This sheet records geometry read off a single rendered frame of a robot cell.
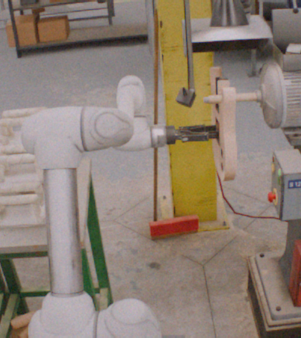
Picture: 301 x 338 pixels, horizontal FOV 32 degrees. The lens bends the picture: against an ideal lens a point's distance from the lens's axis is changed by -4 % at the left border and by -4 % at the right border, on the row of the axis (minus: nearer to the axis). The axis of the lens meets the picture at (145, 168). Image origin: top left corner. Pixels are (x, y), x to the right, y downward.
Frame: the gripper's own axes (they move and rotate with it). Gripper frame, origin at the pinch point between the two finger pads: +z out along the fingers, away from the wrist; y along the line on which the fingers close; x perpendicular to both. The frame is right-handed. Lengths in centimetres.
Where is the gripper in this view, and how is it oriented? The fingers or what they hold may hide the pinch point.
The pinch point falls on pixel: (216, 131)
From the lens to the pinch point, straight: 212.9
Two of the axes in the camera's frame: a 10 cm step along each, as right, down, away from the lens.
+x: -0.8, -9.3, -3.7
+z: 10.0, -0.8, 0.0
